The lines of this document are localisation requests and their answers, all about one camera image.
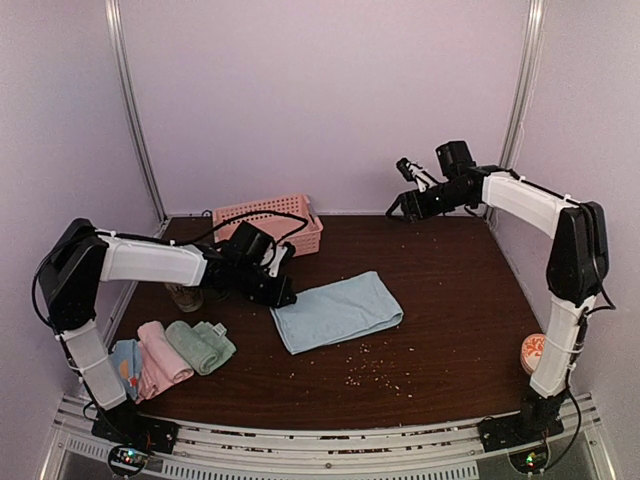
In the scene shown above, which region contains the pink towel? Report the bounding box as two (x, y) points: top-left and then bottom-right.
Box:
(136, 321), (194, 404)

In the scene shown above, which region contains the aluminium post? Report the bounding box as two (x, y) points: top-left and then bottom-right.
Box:
(499, 0), (547, 169)
(105, 0), (168, 224)

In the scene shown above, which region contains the right circuit board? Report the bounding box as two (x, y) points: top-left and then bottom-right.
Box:
(509, 446), (549, 475)

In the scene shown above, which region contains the circuit board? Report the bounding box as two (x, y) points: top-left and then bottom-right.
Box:
(107, 445), (149, 477)
(509, 446), (549, 475)

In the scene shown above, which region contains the right aluminium post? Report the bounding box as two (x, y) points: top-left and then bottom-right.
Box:
(499, 0), (547, 169)

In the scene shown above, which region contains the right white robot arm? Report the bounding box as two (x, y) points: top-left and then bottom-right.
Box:
(386, 140), (609, 442)

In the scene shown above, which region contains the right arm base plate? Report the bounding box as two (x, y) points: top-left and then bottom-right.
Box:
(477, 413), (564, 452)

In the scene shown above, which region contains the blue patterned towel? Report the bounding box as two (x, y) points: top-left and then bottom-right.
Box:
(110, 339), (142, 401)

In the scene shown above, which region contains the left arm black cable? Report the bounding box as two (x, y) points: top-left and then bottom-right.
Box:
(169, 209), (311, 251)

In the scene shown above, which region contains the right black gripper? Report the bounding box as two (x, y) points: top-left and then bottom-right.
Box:
(386, 179), (471, 224)

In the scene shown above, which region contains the pink plastic basket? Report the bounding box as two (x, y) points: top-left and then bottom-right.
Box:
(212, 194), (323, 256)

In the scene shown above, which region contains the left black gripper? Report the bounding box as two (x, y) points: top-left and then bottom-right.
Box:
(233, 262), (297, 309)

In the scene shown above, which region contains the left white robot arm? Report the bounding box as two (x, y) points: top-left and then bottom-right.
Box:
(30, 218), (296, 444)

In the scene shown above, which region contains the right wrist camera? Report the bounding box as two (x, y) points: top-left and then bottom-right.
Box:
(396, 157), (439, 193)

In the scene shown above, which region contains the orange patterned coaster stack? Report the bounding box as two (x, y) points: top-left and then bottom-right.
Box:
(520, 333), (546, 375)

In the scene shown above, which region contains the light blue towel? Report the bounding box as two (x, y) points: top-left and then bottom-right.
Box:
(270, 271), (404, 355)

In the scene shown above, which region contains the left circuit board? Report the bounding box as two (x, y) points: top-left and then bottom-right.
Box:
(107, 445), (149, 477)

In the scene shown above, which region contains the green rolled towel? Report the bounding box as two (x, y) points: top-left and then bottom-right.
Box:
(165, 321), (237, 376)

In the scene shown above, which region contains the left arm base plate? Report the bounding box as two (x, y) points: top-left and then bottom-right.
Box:
(91, 415), (179, 454)

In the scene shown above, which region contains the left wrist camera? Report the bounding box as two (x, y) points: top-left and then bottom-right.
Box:
(261, 242), (296, 278)

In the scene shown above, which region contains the patterned ceramic mug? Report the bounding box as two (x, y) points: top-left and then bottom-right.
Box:
(165, 283), (204, 313)

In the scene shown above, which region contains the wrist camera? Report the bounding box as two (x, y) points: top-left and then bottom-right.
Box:
(261, 242), (296, 278)
(396, 157), (439, 193)

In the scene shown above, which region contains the left aluminium post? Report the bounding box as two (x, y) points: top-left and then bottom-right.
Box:
(105, 0), (168, 224)

